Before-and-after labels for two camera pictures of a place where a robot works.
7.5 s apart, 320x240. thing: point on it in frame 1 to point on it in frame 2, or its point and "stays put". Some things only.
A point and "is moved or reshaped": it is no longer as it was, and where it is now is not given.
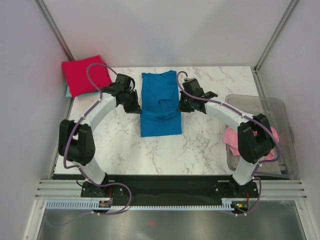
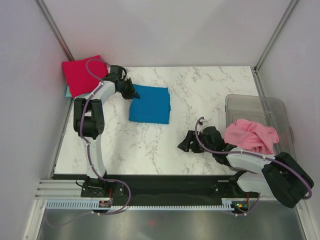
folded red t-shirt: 76,78 stays put
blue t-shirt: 160,114 is moved or reshaped
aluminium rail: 268,189 stays put
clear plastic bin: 274,111 stays put
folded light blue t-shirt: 68,92 stays put
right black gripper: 181,107 to 185,144
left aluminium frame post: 54,28 stays put
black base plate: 169,187 stays put
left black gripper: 135,108 to 130,94
